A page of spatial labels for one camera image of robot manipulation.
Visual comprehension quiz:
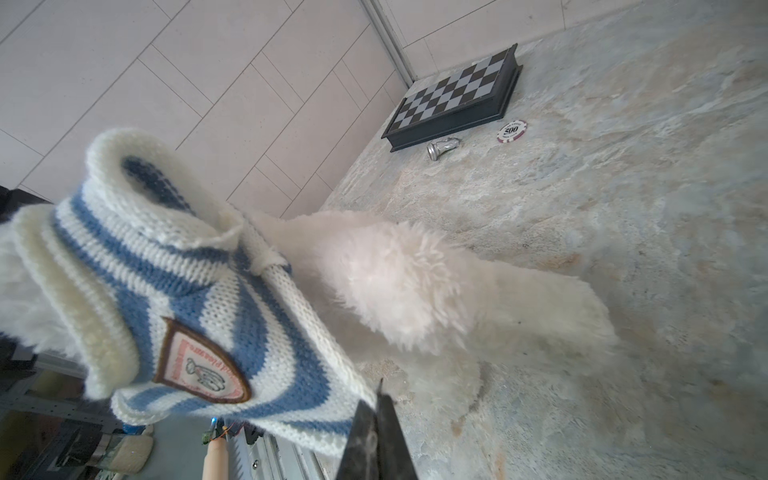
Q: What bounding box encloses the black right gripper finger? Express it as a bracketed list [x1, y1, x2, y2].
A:
[336, 381, 418, 480]

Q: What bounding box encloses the white plush teddy bear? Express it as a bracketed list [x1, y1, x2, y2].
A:
[0, 209, 619, 433]

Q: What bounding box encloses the blue white striped knit sweater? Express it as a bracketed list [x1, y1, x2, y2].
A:
[1, 129, 375, 458]

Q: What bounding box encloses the small silver metal jar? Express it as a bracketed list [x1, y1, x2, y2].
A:
[427, 137, 461, 161]

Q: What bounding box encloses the purple white poker chip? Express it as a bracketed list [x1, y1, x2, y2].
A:
[497, 119, 528, 143]

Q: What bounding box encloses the folded black chess board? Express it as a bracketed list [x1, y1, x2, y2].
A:
[382, 44, 523, 152]

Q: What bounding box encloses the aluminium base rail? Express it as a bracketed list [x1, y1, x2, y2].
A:
[227, 429, 328, 480]

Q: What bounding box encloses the beige wooden handle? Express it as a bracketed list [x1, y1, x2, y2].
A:
[202, 437, 229, 480]

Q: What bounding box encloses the aluminium corner frame post left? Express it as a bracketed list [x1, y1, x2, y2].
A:
[360, 0, 414, 87]

